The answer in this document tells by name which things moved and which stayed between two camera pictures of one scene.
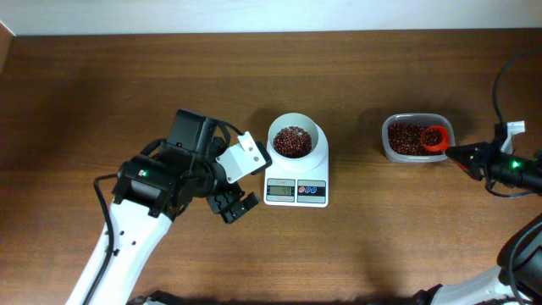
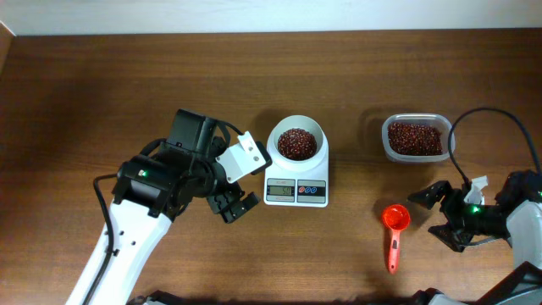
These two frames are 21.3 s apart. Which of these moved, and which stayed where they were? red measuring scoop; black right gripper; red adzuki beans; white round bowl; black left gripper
Moved: black right gripper; red measuring scoop
Stayed: white round bowl; black left gripper; red adzuki beans
